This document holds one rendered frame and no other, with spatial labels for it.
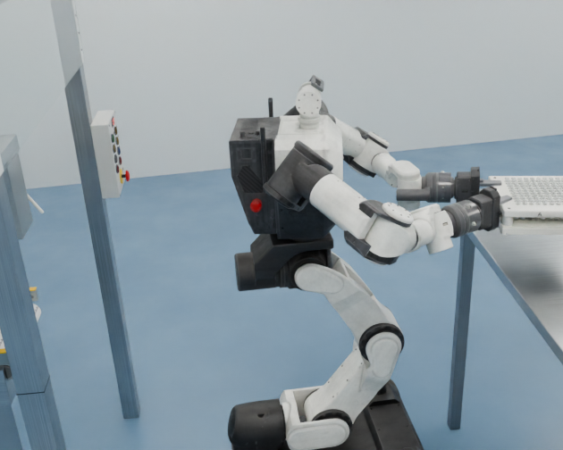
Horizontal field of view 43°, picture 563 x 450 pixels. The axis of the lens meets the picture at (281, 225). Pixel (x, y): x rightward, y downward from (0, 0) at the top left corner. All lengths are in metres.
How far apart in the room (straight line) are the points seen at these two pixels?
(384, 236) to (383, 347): 0.67
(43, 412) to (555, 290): 1.30
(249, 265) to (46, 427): 0.71
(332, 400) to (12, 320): 1.15
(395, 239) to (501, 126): 4.24
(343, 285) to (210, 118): 3.23
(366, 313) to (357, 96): 3.29
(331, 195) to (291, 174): 0.13
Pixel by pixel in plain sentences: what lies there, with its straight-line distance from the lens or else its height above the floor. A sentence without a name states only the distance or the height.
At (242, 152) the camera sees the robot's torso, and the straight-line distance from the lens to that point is 1.89.
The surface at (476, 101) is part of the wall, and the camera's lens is 5.66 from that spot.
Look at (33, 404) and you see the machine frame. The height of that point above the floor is 0.87.
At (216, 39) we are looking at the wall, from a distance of 5.05.
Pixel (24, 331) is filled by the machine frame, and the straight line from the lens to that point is 1.61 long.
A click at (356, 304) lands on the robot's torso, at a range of 2.17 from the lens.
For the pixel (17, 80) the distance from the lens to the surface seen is 1.66.
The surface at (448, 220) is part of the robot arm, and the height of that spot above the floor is 1.09.
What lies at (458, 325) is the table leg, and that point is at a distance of 2.59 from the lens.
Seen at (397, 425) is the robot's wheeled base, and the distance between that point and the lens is 2.58.
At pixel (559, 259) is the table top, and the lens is 2.16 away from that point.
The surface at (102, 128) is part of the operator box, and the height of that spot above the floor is 1.20.
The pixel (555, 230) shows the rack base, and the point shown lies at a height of 1.03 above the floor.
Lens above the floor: 1.89
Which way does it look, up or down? 26 degrees down
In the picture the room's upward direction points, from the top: 3 degrees counter-clockwise
